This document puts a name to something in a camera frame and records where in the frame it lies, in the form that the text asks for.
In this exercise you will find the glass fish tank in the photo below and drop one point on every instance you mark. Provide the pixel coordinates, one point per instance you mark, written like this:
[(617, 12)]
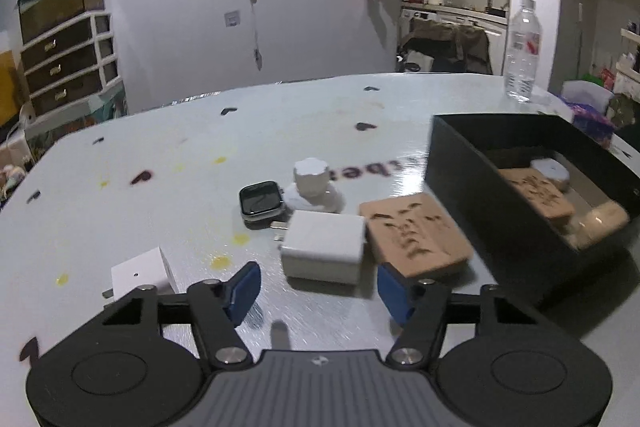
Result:
[(55, 2)]

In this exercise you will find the white wall switch plate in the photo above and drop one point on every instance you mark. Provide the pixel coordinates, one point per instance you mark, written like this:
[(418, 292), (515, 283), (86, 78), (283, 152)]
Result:
[(231, 18)]

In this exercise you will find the pile of plush toys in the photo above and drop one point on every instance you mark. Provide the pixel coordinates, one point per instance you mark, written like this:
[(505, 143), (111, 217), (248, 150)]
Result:
[(11, 179)]

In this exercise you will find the chair with brown cloth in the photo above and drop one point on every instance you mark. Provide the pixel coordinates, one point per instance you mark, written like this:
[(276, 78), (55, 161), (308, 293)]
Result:
[(450, 42)]

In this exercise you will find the purple floral tissue pack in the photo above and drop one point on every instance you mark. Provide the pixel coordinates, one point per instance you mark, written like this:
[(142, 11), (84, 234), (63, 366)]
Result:
[(590, 122)]

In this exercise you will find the clear plastic water bottle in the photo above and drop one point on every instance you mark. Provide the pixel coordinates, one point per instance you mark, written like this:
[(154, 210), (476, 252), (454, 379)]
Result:
[(522, 57)]

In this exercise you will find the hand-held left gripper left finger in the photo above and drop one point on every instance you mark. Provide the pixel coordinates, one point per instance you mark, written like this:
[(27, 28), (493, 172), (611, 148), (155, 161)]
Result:
[(245, 289)]

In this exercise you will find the beige earbuds case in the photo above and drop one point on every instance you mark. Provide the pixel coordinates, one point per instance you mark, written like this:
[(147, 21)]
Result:
[(600, 219)]

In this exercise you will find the plain white charger cube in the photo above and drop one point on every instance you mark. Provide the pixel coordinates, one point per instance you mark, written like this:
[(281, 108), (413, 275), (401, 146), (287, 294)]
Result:
[(320, 247)]

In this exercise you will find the white drawer unit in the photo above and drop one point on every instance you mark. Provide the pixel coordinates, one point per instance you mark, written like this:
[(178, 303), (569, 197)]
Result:
[(60, 67)]

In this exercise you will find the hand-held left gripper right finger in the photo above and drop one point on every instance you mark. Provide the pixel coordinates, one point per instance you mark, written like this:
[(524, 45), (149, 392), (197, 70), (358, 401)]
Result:
[(392, 294)]

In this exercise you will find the white tape measure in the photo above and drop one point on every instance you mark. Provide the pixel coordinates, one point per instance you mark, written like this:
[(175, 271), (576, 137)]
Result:
[(550, 169)]

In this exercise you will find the carved wooden block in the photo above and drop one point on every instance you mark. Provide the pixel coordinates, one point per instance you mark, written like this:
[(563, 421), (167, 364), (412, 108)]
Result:
[(415, 232), (537, 194)]

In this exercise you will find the black cardboard box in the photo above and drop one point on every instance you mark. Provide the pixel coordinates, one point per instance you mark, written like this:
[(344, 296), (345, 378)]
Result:
[(465, 177)]

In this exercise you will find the teal printed cabinet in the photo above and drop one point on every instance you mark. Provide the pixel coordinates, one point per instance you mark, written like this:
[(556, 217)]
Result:
[(100, 107)]

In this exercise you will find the white charger with small dot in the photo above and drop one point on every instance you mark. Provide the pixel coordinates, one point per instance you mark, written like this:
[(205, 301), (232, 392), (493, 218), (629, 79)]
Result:
[(140, 272)]

